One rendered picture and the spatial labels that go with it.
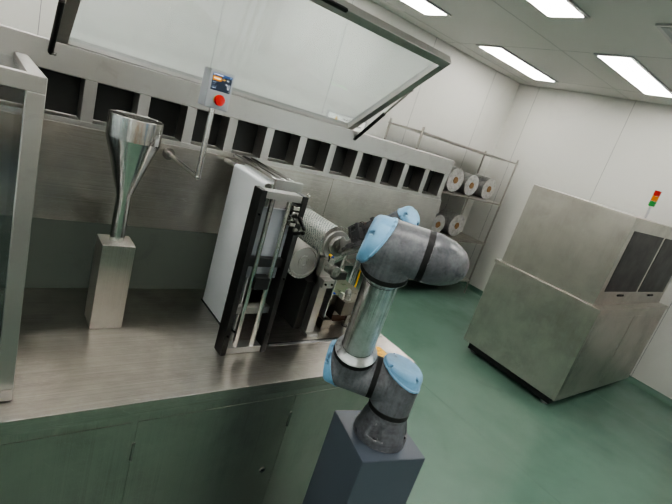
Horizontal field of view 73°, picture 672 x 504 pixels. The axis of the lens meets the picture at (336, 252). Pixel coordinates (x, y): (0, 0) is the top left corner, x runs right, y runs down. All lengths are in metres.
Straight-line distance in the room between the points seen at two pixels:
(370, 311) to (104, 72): 1.05
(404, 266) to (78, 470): 0.95
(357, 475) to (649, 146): 5.20
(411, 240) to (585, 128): 5.39
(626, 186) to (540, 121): 1.37
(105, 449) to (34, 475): 0.15
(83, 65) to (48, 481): 1.11
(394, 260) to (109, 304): 0.90
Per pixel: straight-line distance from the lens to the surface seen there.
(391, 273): 0.98
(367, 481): 1.33
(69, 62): 1.58
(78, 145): 1.61
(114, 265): 1.45
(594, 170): 6.10
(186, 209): 1.73
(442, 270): 0.97
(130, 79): 1.60
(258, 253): 1.37
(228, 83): 1.35
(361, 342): 1.15
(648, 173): 5.90
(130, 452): 1.41
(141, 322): 1.60
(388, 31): 1.53
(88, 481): 1.44
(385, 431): 1.30
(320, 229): 1.68
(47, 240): 1.69
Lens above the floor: 1.68
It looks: 16 degrees down
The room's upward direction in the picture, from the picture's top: 17 degrees clockwise
